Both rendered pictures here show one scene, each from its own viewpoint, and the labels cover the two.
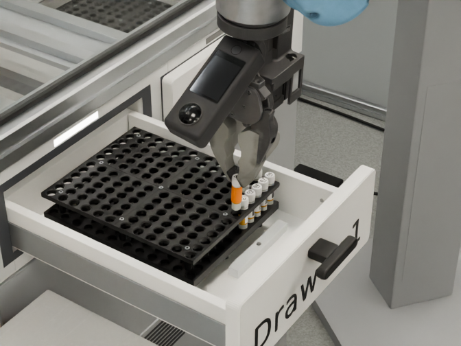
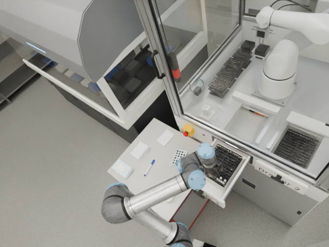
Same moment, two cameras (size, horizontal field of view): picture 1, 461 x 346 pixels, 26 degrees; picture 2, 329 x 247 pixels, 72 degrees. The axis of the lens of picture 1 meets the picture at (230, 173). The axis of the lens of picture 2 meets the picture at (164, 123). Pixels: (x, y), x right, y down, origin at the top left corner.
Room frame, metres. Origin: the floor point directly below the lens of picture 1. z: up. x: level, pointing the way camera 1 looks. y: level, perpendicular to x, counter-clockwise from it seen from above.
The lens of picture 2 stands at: (0.99, -0.53, 2.26)
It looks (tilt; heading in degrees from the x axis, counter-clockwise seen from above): 53 degrees down; 114
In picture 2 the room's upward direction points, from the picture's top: 23 degrees counter-clockwise
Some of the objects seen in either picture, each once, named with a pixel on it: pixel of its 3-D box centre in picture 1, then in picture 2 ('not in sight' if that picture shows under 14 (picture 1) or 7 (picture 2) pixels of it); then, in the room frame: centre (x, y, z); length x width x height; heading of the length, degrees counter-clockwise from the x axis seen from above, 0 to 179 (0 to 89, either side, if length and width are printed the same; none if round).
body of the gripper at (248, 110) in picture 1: (254, 60); (212, 166); (0.92, -0.02, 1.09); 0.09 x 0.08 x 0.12; 144
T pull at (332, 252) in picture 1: (327, 252); (199, 192); (0.83, -0.11, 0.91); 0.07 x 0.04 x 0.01; 146
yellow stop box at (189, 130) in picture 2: not in sight; (188, 130); (0.75, 0.35, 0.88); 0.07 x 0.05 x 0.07; 146
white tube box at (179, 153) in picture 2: not in sight; (179, 158); (0.67, 0.18, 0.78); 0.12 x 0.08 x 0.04; 74
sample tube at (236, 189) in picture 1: (237, 192); not in sight; (0.91, -0.01, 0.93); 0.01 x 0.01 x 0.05
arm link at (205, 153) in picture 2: not in sight; (206, 154); (0.90, -0.03, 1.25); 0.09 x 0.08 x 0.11; 27
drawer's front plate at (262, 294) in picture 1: (304, 266); (203, 190); (0.85, -0.08, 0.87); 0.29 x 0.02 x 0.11; 146
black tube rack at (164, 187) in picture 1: (162, 209); (221, 165); (0.96, 0.08, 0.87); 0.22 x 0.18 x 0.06; 56
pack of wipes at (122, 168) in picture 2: not in sight; (122, 168); (0.24, 0.11, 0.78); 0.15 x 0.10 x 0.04; 148
